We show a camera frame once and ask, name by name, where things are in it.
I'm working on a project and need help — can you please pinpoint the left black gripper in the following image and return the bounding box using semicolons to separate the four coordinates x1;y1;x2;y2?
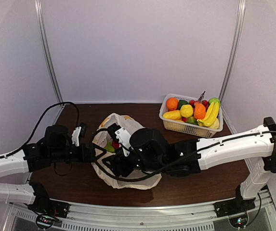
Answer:
49;142;106;163

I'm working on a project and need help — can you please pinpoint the white plastic basket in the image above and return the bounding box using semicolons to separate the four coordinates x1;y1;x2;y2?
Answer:
159;93;223;138

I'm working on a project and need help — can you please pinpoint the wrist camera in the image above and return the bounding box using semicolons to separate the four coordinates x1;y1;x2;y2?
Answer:
71;123;88;147
107;123;132;157

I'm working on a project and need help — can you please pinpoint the left black cable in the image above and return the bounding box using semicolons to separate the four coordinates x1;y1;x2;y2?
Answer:
0;102;80;162

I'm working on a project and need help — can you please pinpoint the left aluminium corner post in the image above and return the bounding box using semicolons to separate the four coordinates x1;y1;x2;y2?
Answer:
34;0;63;103

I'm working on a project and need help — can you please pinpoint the right aluminium corner post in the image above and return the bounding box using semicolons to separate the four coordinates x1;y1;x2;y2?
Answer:
219;0;246;102

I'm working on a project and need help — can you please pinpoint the green yellow mango in basket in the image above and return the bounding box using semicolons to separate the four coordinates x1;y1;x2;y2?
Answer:
186;116;198;125

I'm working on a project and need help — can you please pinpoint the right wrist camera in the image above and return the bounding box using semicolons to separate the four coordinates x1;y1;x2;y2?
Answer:
107;123;132;157

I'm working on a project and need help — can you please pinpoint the yellow lemon in basket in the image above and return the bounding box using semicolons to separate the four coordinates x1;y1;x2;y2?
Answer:
209;118;220;129

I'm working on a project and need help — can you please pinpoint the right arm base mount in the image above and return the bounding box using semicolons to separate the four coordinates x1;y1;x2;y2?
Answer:
214;198;255;229

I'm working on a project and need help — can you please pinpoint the aluminium corner post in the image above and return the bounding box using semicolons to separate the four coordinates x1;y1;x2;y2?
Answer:
219;0;246;102
34;0;63;103

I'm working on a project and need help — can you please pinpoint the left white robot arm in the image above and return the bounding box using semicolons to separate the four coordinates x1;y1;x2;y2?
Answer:
0;123;106;214

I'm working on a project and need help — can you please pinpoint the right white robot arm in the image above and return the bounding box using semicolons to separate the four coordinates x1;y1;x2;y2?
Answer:
102;117;276;213

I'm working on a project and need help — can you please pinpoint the orange in basket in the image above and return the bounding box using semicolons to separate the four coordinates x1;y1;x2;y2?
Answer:
166;97;179;111

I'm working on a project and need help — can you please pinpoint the aluminium front rail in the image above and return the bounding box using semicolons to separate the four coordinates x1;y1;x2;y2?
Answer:
2;190;276;231

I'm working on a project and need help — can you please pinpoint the small green fruit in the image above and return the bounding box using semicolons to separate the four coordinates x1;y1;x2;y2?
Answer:
105;143;115;153

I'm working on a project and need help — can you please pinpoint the yellow banana bunch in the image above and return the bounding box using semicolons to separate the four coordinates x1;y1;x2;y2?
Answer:
197;101;220;127

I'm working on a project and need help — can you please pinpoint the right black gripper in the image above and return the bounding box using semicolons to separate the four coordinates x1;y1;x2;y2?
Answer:
102;146;166;177

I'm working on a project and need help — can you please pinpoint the red apple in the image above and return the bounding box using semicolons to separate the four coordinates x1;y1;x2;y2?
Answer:
112;141;119;149

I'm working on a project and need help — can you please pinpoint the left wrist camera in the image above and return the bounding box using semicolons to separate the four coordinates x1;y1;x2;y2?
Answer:
71;123;88;147

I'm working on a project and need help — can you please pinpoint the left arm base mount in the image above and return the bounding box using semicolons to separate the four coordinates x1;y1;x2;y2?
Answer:
26;197;69;230

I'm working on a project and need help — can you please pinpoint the green lime in basket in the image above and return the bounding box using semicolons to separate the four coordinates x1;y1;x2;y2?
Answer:
178;100;188;110

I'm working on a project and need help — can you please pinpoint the beige plastic bag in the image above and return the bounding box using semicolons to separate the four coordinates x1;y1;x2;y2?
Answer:
90;113;162;190

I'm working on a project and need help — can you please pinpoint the black cable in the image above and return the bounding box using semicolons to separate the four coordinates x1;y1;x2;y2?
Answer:
91;128;276;182
0;102;80;162

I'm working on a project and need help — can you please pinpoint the orange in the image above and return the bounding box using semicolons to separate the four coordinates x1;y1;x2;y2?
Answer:
166;97;179;111
194;103;206;119

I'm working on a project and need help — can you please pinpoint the right black cable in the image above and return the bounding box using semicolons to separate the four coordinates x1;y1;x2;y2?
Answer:
91;128;276;182

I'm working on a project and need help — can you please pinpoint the green apple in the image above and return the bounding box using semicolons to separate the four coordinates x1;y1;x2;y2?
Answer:
209;97;221;105

